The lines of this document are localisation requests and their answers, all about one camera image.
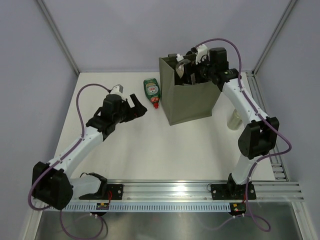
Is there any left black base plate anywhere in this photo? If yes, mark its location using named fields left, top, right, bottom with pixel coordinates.
left=79, top=183, right=124, bottom=201

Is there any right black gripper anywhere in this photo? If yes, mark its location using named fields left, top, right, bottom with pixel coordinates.
left=180, top=53, right=216, bottom=87

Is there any aluminium mounting rail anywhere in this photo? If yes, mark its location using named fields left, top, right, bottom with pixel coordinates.
left=31, top=154, right=305, bottom=202

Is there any white slotted cable duct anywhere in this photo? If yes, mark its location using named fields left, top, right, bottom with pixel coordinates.
left=63, top=201, right=231, bottom=213

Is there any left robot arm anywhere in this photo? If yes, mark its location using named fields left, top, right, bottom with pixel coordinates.
left=28, top=94, right=147, bottom=210

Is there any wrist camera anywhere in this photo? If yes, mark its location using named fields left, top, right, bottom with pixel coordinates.
left=191, top=44, right=208, bottom=65
left=109, top=84, right=124, bottom=98

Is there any green canvas bag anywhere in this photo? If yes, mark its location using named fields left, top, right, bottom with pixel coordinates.
left=158, top=56, right=221, bottom=126

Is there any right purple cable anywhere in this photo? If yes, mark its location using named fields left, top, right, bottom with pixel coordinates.
left=194, top=38, right=293, bottom=233

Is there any clear soap bottle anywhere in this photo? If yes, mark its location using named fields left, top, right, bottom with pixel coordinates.
left=175, top=53, right=191, bottom=79

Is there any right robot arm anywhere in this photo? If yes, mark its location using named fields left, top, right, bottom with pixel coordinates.
left=184, top=44, right=280, bottom=200

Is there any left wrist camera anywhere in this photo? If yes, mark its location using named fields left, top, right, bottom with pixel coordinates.
left=109, top=84, right=124, bottom=98

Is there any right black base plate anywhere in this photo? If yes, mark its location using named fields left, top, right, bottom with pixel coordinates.
left=210, top=183, right=246, bottom=200

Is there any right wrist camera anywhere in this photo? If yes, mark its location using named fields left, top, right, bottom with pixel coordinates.
left=191, top=44, right=208, bottom=65

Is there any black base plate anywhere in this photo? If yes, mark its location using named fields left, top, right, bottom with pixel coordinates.
left=79, top=183, right=124, bottom=201
left=210, top=183, right=246, bottom=200

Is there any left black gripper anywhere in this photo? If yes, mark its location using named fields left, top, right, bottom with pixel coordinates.
left=112, top=94, right=146, bottom=124

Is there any green dish soap bottle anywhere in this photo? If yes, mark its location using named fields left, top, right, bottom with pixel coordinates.
left=143, top=78, right=162, bottom=109

